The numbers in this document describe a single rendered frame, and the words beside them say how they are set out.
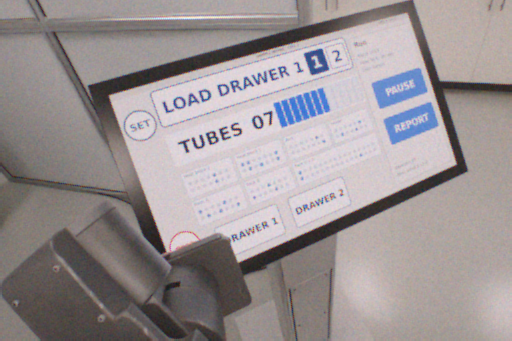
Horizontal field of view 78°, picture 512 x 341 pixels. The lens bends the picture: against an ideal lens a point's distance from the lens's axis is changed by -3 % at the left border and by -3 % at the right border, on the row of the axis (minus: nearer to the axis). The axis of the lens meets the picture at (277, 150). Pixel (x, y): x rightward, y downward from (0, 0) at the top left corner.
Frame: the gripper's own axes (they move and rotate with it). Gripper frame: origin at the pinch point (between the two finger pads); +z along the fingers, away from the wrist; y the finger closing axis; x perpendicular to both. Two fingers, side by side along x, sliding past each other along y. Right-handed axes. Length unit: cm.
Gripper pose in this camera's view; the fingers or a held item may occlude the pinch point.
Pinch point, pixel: (188, 262)
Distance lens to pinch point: 39.9
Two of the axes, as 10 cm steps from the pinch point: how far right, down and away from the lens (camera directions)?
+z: -2.3, 0.3, 9.7
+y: -9.1, 3.5, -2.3
